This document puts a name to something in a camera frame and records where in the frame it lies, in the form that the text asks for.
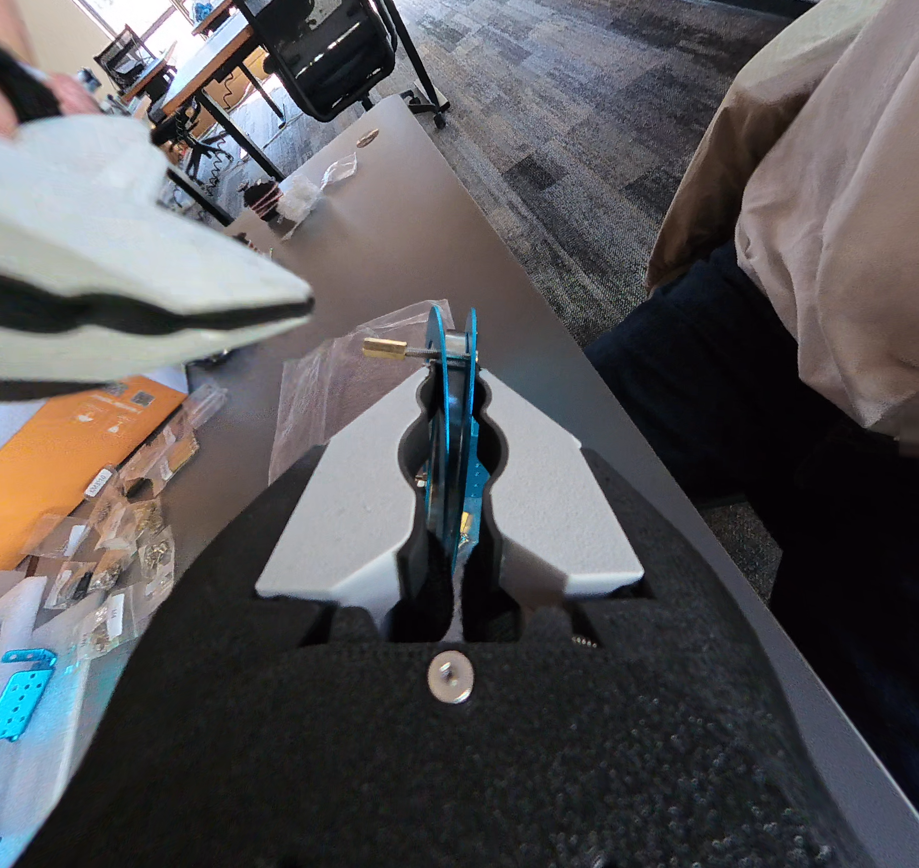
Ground black servo motor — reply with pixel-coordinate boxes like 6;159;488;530
240;179;284;223

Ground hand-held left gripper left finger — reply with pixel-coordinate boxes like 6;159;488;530
256;367;453;643

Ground wooden top table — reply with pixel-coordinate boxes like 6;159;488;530
118;0;288;226

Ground clear plastic bag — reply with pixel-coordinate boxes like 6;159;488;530
269;301;460;481

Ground person's right forearm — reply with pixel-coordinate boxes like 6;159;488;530
0;0;37;58

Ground black mesh chair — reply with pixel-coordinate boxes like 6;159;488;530
93;24;177;94

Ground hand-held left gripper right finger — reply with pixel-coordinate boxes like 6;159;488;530
459;367;645;643

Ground blue perforated metal bracket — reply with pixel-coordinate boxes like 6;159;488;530
0;647;58;745

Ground pile of small hardware bags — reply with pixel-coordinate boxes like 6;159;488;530
22;380;231;661

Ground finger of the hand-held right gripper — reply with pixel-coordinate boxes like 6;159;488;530
0;308;313;384
0;118;317;323

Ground blue round turntable assembly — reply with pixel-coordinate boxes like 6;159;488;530
416;301;496;546

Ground grey desk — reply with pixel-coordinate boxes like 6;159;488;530
0;95;919;868

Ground orange and white cardboard box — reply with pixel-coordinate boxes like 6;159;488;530
0;374;190;573

